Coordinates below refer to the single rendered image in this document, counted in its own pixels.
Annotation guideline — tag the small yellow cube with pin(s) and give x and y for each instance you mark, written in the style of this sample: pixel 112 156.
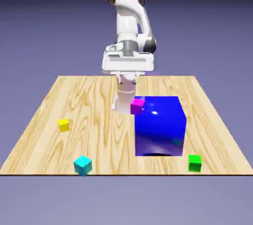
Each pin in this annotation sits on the small yellow cube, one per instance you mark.
pixel 63 125

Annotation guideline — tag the small cyan cube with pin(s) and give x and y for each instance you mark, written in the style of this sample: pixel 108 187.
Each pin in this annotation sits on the small cyan cube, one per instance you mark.
pixel 83 165

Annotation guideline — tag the small magenta cube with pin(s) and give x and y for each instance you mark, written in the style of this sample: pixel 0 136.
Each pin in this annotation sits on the small magenta cube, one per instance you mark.
pixel 137 106

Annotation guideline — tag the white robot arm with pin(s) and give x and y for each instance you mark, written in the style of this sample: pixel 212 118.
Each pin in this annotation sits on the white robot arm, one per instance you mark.
pixel 126 11

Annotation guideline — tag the large blue box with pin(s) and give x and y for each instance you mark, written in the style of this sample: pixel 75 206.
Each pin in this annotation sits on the large blue box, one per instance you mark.
pixel 160 128

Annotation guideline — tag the small green cube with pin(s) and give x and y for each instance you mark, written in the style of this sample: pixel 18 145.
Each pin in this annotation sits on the small green cube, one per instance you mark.
pixel 194 163

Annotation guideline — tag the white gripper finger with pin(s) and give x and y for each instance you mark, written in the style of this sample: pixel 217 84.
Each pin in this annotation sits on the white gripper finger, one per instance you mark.
pixel 119 79
pixel 135 79

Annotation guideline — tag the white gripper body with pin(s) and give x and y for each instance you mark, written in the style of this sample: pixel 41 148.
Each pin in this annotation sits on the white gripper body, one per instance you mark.
pixel 128 64

